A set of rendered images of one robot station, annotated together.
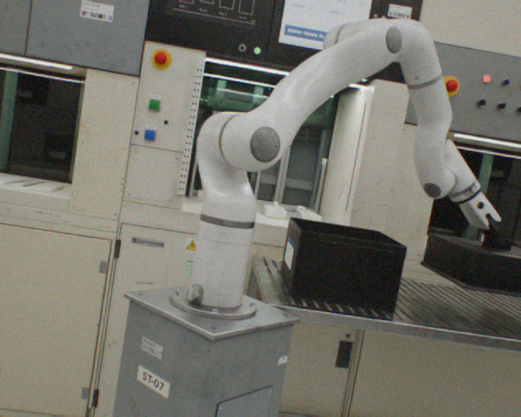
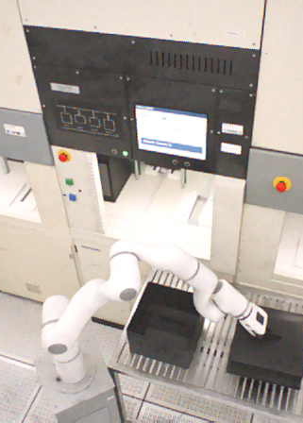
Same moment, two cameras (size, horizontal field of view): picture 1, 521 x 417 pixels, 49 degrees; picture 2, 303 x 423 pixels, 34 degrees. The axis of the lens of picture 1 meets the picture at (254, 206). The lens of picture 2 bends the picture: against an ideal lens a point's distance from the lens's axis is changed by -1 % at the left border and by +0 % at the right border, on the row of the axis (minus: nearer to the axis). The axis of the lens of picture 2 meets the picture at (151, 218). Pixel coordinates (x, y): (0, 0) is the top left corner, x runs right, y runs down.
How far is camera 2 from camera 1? 1.84 m
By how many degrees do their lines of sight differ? 46
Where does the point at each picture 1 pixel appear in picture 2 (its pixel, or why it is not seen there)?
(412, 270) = (264, 283)
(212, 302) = (64, 381)
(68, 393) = not seen: hidden behind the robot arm
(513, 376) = not seen: outside the picture
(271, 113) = (58, 335)
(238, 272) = (73, 374)
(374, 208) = (226, 256)
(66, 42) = (5, 147)
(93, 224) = (58, 236)
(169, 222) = (99, 240)
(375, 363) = not seen: hidden behind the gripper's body
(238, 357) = (75, 410)
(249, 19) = (113, 133)
